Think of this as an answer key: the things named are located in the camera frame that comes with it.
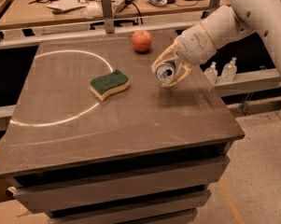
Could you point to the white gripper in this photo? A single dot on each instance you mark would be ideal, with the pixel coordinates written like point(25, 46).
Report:
point(194, 45)

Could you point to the redbull can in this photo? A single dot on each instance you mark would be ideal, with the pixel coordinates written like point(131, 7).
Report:
point(166, 72)

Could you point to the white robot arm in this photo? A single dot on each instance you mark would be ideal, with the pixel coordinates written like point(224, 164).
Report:
point(226, 24)

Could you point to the clear sanitizer bottle left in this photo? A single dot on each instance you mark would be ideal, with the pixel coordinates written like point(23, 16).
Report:
point(211, 73)

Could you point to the clear sanitizer bottle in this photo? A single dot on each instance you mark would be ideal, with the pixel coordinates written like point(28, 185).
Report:
point(211, 73)
point(229, 70)

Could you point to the red apple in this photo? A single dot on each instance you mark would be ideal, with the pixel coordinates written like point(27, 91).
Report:
point(141, 40)

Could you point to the clear sanitizer bottle right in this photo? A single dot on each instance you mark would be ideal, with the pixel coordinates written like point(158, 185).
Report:
point(229, 70)

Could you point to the green yellow sponge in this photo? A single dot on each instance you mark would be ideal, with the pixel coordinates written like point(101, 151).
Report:
point(112, 83)

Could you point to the white power strip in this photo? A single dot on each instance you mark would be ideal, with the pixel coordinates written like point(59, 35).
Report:
point(119, 5)

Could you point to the white paper stack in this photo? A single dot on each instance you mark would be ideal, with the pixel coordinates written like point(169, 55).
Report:
point(64, 5)

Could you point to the grey drawer cabinet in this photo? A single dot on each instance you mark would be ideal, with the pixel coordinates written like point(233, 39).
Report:
point(162, 187)

